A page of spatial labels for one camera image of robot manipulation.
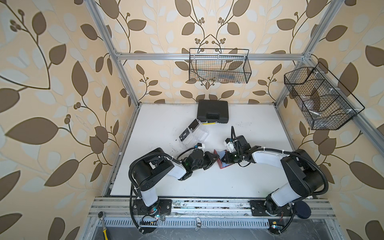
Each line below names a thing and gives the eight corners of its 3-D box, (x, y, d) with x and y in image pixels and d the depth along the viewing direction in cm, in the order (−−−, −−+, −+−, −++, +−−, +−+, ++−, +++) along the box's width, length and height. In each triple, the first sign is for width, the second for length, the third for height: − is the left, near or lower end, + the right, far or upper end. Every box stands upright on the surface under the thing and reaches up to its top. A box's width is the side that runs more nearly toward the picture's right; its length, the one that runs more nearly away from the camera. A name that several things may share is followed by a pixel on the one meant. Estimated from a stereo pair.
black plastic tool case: (197, 123, 111) (197, 118, 106) (197, 102, 124) (197, 98, 120) (229, 123, 111) (230, 118, 106) (226, 102, 124) (227, 98, 120)
